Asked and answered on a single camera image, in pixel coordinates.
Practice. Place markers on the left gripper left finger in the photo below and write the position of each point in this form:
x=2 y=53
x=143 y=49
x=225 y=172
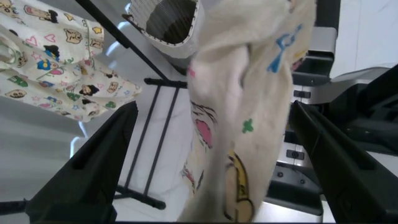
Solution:
x=87 y=186

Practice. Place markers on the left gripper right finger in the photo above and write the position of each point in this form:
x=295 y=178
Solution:
x=351 y=186

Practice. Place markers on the cream printed shirt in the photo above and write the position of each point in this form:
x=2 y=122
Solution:
x=62 y=77

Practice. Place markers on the cream printed shorts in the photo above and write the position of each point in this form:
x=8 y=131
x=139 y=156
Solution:
x=248 y=93

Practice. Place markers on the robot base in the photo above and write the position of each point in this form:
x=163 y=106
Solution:
x=357 y=87

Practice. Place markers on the black clothes rack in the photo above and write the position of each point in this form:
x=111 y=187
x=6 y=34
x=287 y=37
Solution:
x=124 y=34

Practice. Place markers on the white laundry basket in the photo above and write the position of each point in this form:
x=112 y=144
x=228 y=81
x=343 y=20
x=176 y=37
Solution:
x=174 y=18

